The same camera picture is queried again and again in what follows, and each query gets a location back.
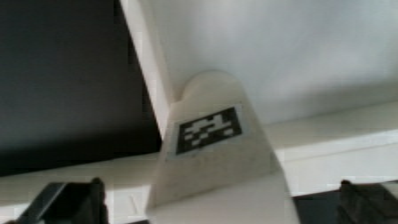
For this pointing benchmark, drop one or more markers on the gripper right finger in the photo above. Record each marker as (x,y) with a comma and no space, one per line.
(368,203)

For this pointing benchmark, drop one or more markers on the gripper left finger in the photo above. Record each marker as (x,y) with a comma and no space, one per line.
(68,204)

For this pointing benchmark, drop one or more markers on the white L-shaped obstacle fence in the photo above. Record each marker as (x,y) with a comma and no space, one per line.
(331,166)

